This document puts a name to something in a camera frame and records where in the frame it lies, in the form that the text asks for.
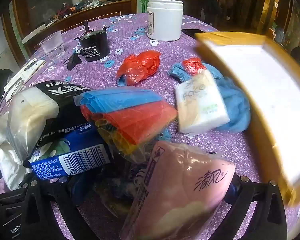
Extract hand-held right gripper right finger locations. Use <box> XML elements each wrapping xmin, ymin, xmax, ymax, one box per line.
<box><xmin>215</xmin><ymin>174</ymin><xmax>288</xmax><ymax>240</ymax></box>

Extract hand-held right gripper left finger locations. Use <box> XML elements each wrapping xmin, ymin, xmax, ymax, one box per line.
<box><xmin>21</xmin><ymin>176</ymin><xmax>110</xmax><ymax>240</ymax></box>

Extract white plastic bag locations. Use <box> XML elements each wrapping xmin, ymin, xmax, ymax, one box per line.
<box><xmin>0</xmin><ymin>111</ymin><xmax>30</xmax><ymax>191</ymax></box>

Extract blue tissue pack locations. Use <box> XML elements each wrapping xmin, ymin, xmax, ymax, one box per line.
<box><xmin>24</xmin><ymin>127</ymin><xmax>113</xmax><ymax>180</ymax></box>

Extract pink tissue pack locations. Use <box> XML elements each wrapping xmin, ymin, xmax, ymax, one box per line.
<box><xmin>120</xmin><ymin>140</ymin><xmax>236</xmax><ymax>240</ymax></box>

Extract black and white tissue pack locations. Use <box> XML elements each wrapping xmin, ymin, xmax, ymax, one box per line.
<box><xmin>6</xmin><ymin>81</ymin><xmax>92</xmax><ymax>160</ymax></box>

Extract blue towel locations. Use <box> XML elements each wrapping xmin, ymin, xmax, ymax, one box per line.
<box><xmin>167</xmin><ymin>62</ymin><xmax>252</xmax><ymax>132</ymax></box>

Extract yellow-rimmed white box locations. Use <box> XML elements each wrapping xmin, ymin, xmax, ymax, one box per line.
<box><xmin>194</xmin><ymin>32</ymin><xmax>300</xmax><ymax>207</ymax></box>

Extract pack of coloured bag rolls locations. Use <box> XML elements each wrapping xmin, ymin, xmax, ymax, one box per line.
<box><xmin>74</xmin><ymin>86</ymin><xmax>178</xmax><ymax>161</ymax></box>

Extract small red plastic bag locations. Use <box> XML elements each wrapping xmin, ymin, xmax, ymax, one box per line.
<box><xmin>182</xmin><ymin>57</ymin><xmax>207</xmax><ymax>76</ymax></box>

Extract orange plastic bag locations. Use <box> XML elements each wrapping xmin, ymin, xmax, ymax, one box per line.
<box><xmin>116</xmin><ymin>50</ymin><xmax>161</xmax><ymax>85</ymax></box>

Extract black bag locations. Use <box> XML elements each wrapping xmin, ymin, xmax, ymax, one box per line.
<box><xmin>0</xmin><ymin>68</ymin><xmax>14</xmax><ymax>112</ymax></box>

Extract purple floral tablecloth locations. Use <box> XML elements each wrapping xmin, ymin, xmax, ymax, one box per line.
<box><xmin>0</xmin><ymin>14</ymin><xmax>300</xmax><ymax>240</ymax></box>

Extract clear plastic cup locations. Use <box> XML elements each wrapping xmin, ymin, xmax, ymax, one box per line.
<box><xmin>39</xmin><ymin>31</ymin><xmax>66</xmax><ymax>61</ymax></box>

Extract black electric motor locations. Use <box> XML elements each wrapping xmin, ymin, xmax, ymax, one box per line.
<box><xmin>74</xmin><ymin>20</ymin><xmax>111</xmax><ymax>62</ymax></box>

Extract black phone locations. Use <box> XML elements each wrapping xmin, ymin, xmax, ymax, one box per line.
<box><xmin>181</xmin><ymin>28</ymin><xmax>203</xmax><ymax>37</ymax></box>

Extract wooden glass sideboard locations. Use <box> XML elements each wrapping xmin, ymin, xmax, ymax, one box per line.
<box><xmin>1</xmin><ymin>0</ymin><xmax>138</xmax><ymax>64</ymax></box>

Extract white plastic jar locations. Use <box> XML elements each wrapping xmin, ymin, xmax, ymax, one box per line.
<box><xmin>146</xmin><ymin>0</ymin><xmax>184</xmax><ymax>41</ymax></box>

